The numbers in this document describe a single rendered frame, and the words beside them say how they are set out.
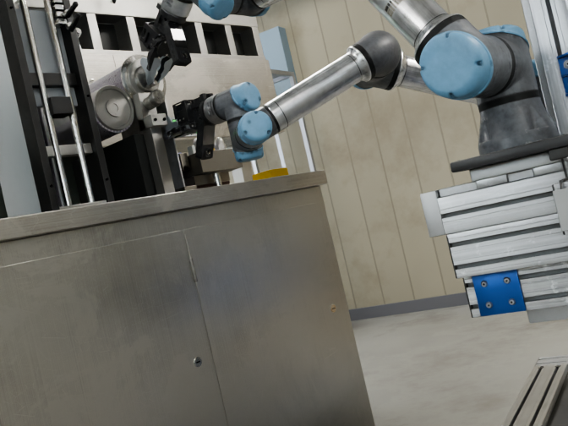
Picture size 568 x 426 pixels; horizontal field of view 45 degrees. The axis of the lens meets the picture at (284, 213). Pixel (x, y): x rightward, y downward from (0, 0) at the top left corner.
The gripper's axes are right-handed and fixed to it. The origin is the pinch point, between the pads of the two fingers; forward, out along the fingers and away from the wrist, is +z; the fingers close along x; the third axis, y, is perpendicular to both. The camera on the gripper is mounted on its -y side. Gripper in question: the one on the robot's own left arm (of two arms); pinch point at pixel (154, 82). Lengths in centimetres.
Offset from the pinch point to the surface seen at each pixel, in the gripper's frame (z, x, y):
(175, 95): 24, -38, 29
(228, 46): 12, -70, 44
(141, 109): 5.2, 5.7, -5.2
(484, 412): 59, -88, -110
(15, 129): 15.6, 35.0, 2.6
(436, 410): 75, -90, -98
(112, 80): 5.6, 5.8, 9.3
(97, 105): 6.5, 16.4, -0.9
